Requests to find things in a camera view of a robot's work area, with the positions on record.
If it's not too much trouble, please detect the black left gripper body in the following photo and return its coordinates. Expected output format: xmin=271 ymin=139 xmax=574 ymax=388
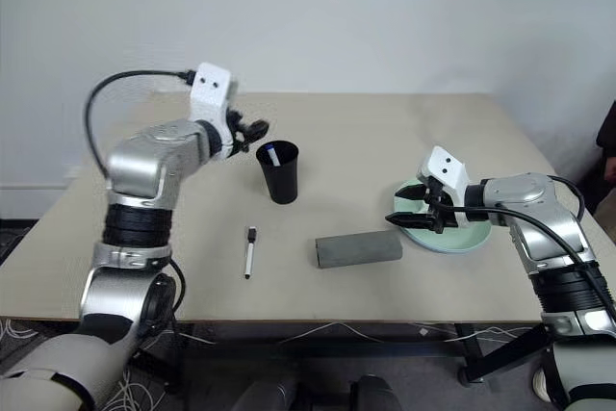
xmin=221 ymin=107 xmax=252 ymax=157

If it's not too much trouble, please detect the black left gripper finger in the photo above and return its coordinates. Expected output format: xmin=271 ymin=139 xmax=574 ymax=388
xmin=244 ymin=119 xmax=270 ymax=139
xmin=233 ymin=134 xmax=257 ymax=156

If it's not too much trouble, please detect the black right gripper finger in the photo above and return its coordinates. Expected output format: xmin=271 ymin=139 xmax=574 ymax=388
xmin=395 ymin=185 xmax=429 ymax=201
xmin=385 ymin=212 xmax=435 ymax=230

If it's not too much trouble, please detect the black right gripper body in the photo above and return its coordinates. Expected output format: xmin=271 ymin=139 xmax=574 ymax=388
xmin=423 ymin=180 xmax=456 ymax=234

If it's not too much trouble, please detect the light green plastic plate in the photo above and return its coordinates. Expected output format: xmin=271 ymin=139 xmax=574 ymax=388
xmin=387 ymin=178 xmax=493 ymax=252

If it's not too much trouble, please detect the light blue plastic plate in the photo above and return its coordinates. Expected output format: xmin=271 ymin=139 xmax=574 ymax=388
xmin=401 ymin=232 xmax=493 ymax=255

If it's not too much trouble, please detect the grey felt glasses case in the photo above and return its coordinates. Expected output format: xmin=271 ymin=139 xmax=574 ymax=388
xmin=314 ymin=230 xmax=403 ymax=269

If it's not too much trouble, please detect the black plastic cup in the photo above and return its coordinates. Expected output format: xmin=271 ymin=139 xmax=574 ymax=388
xmin=255 ymin=140 xmax=301 ymax=205

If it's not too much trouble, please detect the black marker with eraser cap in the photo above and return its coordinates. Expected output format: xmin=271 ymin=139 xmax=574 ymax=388
xmin=243 ymin=225 xmax=258 ymax=280

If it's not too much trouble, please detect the person in dark clothes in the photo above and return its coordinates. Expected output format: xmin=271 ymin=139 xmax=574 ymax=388
xmin=595 ymin=100 xmax=616 ymax=215

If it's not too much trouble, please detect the white rounded floor object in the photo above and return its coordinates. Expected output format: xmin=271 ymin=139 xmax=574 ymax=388
xmin=531 ymin=365 xmax=553 ymax=402

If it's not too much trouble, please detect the dark rounded shape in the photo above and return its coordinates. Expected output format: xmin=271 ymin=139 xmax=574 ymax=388
xmin=230 ymin=374 xmax=309 ymax=411

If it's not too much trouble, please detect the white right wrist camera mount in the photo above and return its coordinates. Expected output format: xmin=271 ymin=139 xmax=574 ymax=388
xmin=416 ymin=144 xmax=471 ymax=229

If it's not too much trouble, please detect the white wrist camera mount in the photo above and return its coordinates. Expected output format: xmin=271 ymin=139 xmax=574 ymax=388
xmin=416 ymin=144 xmax=471 ymax=229
xmin=188 ymin=62 xmax=241 ymax=162

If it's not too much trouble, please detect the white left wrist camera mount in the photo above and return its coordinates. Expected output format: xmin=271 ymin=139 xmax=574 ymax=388
xmin=188 ymin=62 xmax=241 ymax=162

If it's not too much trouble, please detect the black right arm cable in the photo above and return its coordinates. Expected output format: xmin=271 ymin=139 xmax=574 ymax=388
xmin=440 ymin=174 xmax=616 ymax=309

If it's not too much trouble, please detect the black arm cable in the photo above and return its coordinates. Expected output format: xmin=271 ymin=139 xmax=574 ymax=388
xmin=440 ymin=174 xmax=616 ymax=309
xmin=84 ymin=68 xmax=196 ymax=181

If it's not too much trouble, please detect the white cable under table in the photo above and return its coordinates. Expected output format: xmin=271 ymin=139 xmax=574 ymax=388
xmin=278 ymin=318 xmax=535 ymax=346

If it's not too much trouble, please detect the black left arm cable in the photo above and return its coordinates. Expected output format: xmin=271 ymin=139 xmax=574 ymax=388
xmin=84 ymin=68 xmax=196 ymax=181

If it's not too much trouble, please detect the black metal table frame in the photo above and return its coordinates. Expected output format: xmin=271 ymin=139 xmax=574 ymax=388
xmin=163 ymin=321 xmax=552 ymax=396

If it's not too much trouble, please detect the white floor cable bundle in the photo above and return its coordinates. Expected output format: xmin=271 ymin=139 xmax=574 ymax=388
xmin=108 ymin=365 xmax=167 ymax=411

